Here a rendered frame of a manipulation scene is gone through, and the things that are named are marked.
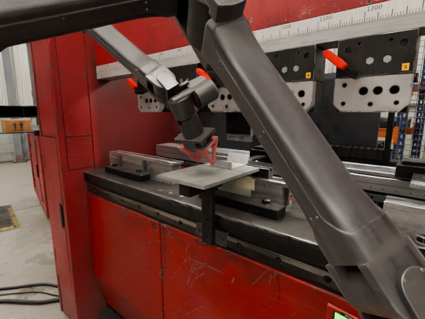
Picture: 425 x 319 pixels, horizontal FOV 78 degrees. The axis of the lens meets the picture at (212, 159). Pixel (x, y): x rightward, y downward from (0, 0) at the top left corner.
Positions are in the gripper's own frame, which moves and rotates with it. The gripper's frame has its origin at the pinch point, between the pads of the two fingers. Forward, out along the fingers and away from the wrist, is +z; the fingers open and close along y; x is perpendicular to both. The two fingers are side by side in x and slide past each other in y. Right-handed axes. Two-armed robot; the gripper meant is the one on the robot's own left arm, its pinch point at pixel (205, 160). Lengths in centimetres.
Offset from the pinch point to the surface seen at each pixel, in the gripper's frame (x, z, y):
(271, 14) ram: -31.7, -27.0, -11.9
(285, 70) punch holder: -24.2, -14.2, -16.6
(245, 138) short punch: -17.9, 4.5, -1.6
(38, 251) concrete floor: 46, 92, 198
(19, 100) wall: -137, 27, 706
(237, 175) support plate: -1.7, 5.4, -8.2
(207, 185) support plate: 9.5, -1.0, -8.4
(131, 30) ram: -35, -35, 53
